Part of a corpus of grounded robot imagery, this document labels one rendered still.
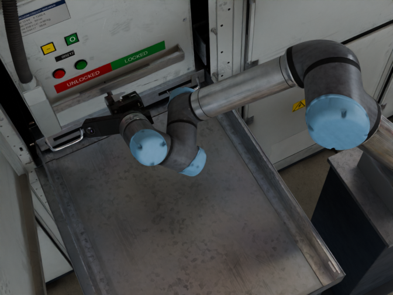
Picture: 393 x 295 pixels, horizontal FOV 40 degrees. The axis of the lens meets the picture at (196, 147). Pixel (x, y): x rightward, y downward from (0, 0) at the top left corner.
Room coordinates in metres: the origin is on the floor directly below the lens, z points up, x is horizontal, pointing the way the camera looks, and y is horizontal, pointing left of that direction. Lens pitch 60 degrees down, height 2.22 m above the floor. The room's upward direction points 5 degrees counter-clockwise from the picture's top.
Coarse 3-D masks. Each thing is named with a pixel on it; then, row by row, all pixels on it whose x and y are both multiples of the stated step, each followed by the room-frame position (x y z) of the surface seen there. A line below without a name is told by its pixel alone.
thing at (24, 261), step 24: (0, 144) 0.76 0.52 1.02; (0, 168) 0.69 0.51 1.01; (24, 168) 0.76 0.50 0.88; (0, 192) 0.61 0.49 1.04; (24, 192) 0.70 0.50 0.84; (0, 216) 0.54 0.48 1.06; (24, 216) 0.63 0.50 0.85; (0, 240) 0.47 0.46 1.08; (24, 240) 0.54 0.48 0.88; (0, 264) 0.40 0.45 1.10; (24, 264) 0.47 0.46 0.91; (0, 288) 0.34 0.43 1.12; (24, 288) 0.39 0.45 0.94
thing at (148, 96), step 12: (192, 72) 1.02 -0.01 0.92; (168, 84) 0.98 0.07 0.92; (180, 84) 1.00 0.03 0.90; (144, 96) 0.95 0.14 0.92; (156, 96) 0.96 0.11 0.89; (168, 96) 0.98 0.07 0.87; (84, 120) 0.88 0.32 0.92; (36, 132) 0.85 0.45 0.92; (60, 132) 0.85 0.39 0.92; (72, 132) 0.86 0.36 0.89; (84, 132) 0.87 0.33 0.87
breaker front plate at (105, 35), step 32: (32, 0) 0.89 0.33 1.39; (96, 0) 0.94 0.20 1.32; (128, 0) 0.97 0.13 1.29; (160, 0) 1.00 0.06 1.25; (0, 32) 0.85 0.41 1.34; (64, 32) 0.90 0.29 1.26; (96, 32) 0.93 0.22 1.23; (128, 32) 0.96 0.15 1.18; (160, 32) 0.99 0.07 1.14; (32, 64) 0.86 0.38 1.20; (64, 64) 0.89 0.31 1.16; (96, 64) 0.92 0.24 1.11; (128, 64) 0.95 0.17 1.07; (192, 64) 1.03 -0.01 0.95; (64, 96) 0.88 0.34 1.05
